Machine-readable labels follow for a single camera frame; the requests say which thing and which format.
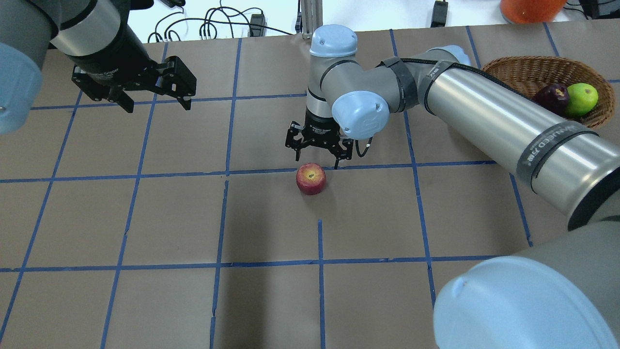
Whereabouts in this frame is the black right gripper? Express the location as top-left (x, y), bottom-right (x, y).
top-left (285, 109), bottom-right (354, 170)

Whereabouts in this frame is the woven wicker basket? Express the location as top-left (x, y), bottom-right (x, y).
top-left (482, 56), bottom-right (617, 129)

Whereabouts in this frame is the black power adapter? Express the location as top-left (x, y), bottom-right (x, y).
top-left (248, 14), bottom-right (266, 37)

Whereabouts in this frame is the green apple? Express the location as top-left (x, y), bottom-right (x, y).
top-left (564, 82), bottom-right (599, 119)

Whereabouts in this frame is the orange plastic bucket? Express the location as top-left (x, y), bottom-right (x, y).
top-left (499, 0), bottom-right (567, 24)

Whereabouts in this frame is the dark red apple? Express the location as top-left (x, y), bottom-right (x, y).
top-left (532, 83), bottom-right (571, 117)

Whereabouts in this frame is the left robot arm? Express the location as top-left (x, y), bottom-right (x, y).
top-left (0, 0), bottom-right (197, 134)

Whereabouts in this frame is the aluminium frame post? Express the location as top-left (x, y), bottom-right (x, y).
top-left (296, 0), bottom-right (323, 40)

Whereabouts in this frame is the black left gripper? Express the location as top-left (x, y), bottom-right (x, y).
top-left (72, 27), bottom-right (197, 113)

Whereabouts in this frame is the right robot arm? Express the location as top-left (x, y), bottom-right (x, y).
top-left (285, 25), bottom-right (619, 349)

